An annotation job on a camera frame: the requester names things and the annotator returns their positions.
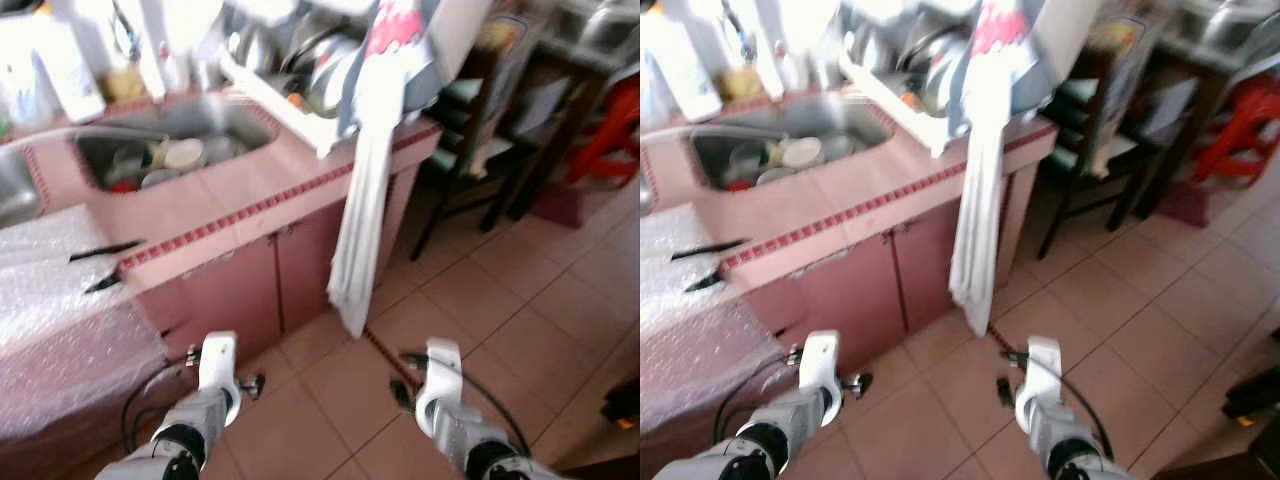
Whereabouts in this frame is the clear bubble wrap sheet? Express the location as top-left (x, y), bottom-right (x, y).
top-left (640, 205), bottom-right (791, 441)
top-left (0, 205), bottom-right (171, 441)

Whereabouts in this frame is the white grey hanging towel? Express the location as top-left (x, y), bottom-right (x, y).
top-left (327, 0), bottom-right (446, 339)
top-left (948, 0), bottom-right (1061, 339)

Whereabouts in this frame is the small black device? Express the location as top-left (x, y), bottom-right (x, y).
top-left (600, 380), bottom-right (641, 431)

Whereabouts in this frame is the white bowl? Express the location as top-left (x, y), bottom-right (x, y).
top-left (163, 138), bottom-right (206, 171)
top-left (780, 137), bottom-right (823, 169)

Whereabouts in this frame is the steel sink basin with dishes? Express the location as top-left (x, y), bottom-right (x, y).
top-left (72, 95), bottom-right (281, 196)
top-left (688, 95), bottom-right (898, 191)

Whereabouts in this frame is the white dish rack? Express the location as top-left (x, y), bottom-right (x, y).
top-left (838, 0), bottom-right (1061, 156)
top-left (220, 0), bottom-right (441, 156)

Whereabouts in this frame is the yellow sponge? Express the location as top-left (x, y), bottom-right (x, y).
top-left (100, 70), bottom-right (151, 101)
top-left (720, 70), bottom-right (766, 101)

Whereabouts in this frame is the red plastic stool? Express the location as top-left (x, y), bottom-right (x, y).
top-left (565, 75), bottom-right (641, 191)
top-left (1190, 75), bottom-right (1280, 186)

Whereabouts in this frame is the dark wooden chair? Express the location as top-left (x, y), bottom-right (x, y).
top-left (1035, 45), bottom-right (1166, 261)
top-left (410, 45), bottom-right (546, 263)

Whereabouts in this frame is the white detergent bottle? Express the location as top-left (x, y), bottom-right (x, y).
top-left (655, 0), bottom-right (723, 123)
top-left (35, 0), bottom-right (106, 123)

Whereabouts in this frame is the dark wooden table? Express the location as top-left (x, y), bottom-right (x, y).
top-left (1130, 40), bottom-right (1280, 221)
top-left (505, 40), bottom-right (641, 223)

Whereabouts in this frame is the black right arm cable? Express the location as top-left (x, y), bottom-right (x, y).
top-left (1003, 350), bottom-right (1114, 461)
top-left (400, 350), bottom-right (533, 459)

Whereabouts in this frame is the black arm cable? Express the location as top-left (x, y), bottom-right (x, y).
top-left (120, 352), bottom-right (201, 456)
top-left (400, 350), bottom-right (533, 459)
top-left (712, 355), bottom-right (806, 446)
top-left (1003, 350), bottom-right (1114, 461)

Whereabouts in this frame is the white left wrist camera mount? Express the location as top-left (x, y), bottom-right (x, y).
top-left (197, 332), bottom-right (242, 426)
top-left (800, 330), bottom-right (843, 426)

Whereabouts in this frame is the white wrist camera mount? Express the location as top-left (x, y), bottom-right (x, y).
top-left (1015, 337), bottom-right (1063, 431)
top-left (415, 338), bottom-right (463, 436)
top-left (197, 332), bottom-right (242, 426)
top-left (800, 330), bottom-right (843, 426)

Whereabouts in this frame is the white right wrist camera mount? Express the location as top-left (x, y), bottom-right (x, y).
top-left (1015, 337), bottom-right (1063, 431)
top-left (415, 338), bottom-right (463, 436)

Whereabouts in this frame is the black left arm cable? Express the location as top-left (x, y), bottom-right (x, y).
top-left (120, 352), bottom-right (201, 456)
top-left (712, 355), bottom-right (806, 446)

